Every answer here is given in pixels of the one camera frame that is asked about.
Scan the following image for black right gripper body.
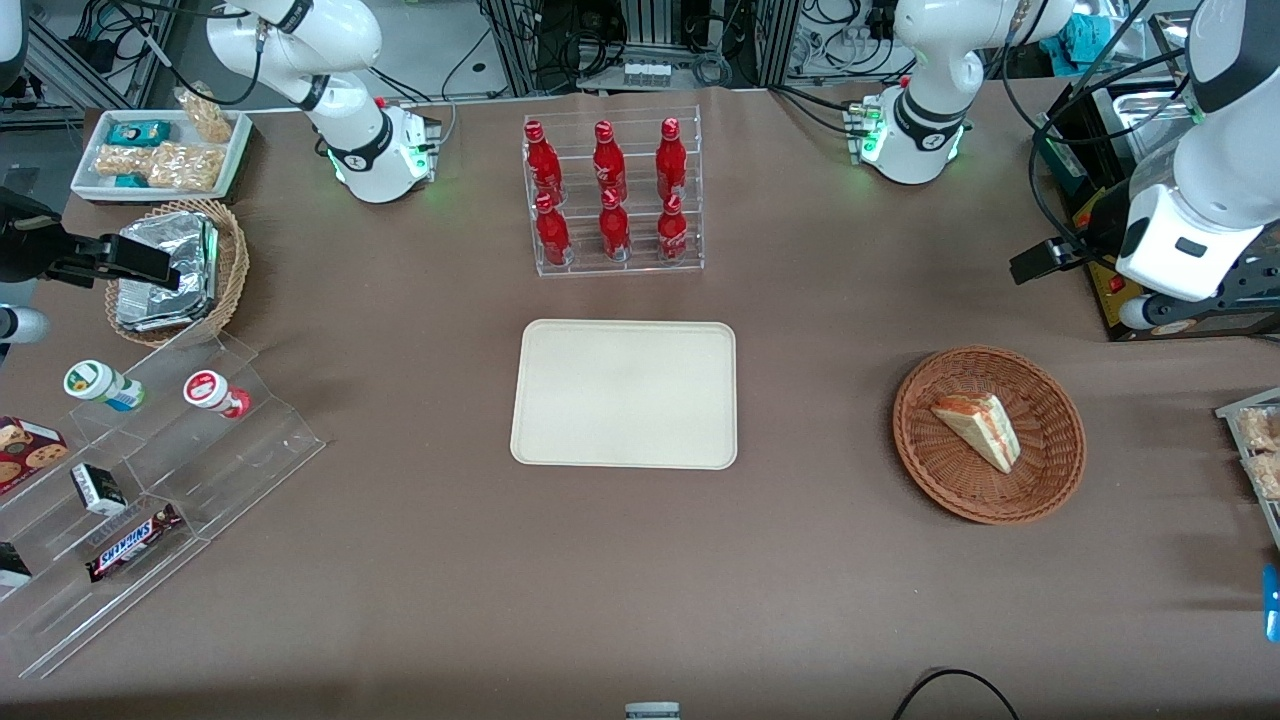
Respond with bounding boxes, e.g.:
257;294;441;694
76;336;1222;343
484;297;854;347
0;188;64;287

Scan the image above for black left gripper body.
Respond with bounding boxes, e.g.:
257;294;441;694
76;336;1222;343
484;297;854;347
1085;185;1138;276

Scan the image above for triangular sandwich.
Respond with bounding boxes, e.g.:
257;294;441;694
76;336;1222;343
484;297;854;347
929;392;1022;476

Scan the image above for white rectangular snack tray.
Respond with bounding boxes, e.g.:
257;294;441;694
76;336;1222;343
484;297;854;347
69;108;254;205

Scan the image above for light tan wicker basket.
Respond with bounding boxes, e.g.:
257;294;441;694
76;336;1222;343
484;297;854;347
104;197;252;350

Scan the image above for round brown wicker basket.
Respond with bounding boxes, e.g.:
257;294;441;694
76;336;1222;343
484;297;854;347
892;345;1088;527

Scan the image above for metal tray with snacks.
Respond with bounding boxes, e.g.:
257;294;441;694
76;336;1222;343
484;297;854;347
1214;387;1280;552

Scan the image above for beige rectangular tray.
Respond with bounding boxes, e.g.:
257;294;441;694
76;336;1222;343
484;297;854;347
509;318;740;472

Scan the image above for silver foil wrapped packet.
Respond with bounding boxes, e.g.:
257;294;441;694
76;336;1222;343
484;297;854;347
114;211;220;334

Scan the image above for black food warmer machine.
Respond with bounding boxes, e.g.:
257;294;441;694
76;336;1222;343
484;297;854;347
1029;10;1280;344

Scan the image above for wrapped peanut brittle bar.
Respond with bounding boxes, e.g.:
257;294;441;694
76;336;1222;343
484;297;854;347
94;144;157;180

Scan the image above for large wrapped peanut brittle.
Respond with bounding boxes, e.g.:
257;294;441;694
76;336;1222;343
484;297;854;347
147;141;227;194

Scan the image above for green lid yogurt cup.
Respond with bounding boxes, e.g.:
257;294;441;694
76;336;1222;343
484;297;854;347
62;359;147;414

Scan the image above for teal snack box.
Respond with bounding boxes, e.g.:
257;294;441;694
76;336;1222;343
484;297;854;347
106;119;174;149

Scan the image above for stainless steel pan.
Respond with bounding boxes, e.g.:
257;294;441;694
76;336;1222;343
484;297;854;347
1106;87;1201;137

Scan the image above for red lid yogurt cup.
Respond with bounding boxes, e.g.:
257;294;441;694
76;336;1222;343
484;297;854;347
182;369;253;421

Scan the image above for clear bag of puffed snacks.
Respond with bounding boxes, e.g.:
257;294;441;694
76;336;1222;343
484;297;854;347
174;84;234;145

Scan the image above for red cookie box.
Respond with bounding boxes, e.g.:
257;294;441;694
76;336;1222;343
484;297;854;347
0;415;70;497

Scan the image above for clear acrylic step shelf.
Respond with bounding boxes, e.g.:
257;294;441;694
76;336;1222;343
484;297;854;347
0;318;329;682

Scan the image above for small black white box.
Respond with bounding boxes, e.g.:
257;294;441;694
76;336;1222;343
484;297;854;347
69;462;129;518

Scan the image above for brown snickers bar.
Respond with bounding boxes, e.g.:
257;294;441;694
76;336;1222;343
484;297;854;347
84;502;185;585

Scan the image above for red cola bottle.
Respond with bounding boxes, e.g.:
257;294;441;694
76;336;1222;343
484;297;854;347
591;120;630;202
533;193;574;268
655;193;692;264
654;117;690;202
597;188;634;264
524;120;564;207

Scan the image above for clear acrylic bottle rack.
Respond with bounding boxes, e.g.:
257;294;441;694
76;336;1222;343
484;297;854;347
521;104;707;280

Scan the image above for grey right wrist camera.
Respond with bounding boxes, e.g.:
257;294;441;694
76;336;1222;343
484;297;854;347
0;304;50;347

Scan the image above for black cable loop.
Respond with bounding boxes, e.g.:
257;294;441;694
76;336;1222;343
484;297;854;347
891;667;1022;720

